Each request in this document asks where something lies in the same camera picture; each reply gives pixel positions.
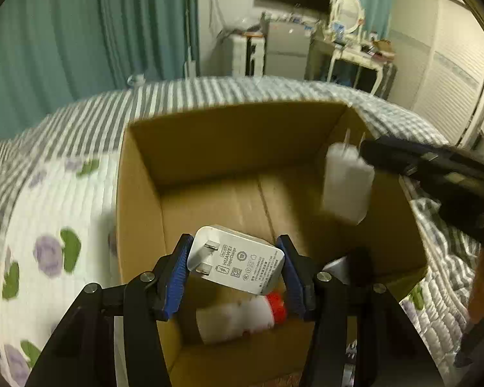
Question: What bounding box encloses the white charger with grey print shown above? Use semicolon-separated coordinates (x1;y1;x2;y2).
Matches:
186;226;286;296

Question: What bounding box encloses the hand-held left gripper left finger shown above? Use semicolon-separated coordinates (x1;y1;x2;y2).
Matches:
26;233;194;387

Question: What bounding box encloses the silver metal object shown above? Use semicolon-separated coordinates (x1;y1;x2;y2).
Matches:
323;256;351;283

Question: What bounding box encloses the white oval mirror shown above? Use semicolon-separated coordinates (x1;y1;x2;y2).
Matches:
330;0;366;36

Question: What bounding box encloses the person's right forearm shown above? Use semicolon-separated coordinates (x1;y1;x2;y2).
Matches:
467;246;484;325

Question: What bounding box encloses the white vanity table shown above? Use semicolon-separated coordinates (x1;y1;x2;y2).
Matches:
326;34;397;94

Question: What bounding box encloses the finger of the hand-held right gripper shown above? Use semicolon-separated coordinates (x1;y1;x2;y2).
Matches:
360;136;430;176

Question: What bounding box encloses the white wardrobe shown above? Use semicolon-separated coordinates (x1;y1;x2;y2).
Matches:
387;0;484;148

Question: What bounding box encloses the silver refrigerator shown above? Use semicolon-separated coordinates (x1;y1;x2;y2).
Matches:
265;20;314;78

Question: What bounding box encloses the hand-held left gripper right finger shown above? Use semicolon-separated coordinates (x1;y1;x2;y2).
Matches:
275;234;441;387

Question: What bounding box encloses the white bottle with red cap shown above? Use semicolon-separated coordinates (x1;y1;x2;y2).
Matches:
196;292;288;346

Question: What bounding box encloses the plain white charger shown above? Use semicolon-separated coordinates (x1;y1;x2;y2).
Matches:
322;128;376;225

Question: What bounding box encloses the cardboard box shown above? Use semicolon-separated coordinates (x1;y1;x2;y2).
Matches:
115;101;429;387

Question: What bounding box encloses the white floral quilt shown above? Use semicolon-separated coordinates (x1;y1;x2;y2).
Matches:
0;154;126;387

